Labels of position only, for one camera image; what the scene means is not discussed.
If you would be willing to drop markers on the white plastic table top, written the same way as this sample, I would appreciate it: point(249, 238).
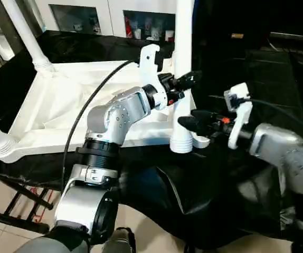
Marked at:
point(62, 105)

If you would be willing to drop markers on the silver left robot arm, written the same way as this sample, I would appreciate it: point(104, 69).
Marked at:
point(114, 116)

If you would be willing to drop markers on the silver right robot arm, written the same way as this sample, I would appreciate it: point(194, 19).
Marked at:
point(289, 158)

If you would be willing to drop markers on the small white cup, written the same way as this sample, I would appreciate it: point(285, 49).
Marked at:
point(168, 35)

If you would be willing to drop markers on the red bottle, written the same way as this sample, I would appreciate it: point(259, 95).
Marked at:
point(130, 29)

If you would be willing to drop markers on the black work mat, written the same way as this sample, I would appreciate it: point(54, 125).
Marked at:
point(204, 200)

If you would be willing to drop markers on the black low cabinet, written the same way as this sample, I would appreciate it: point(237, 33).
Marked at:
point(262, 18)

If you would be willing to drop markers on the white display cabinet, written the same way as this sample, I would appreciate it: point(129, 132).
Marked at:
point(109, 10)

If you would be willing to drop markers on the grey left robot leg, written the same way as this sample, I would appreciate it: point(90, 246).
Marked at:
point(121, 241)

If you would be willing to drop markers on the black metal stand legs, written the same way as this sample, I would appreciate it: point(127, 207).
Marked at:
point(19, 203)

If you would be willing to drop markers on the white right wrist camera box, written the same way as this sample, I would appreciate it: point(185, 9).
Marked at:
point(240, 108)

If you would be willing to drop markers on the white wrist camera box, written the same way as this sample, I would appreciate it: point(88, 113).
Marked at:
point(240, 108)
point(150, 60)

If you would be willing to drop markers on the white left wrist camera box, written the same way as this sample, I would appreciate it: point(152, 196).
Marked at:
point(150, 60)

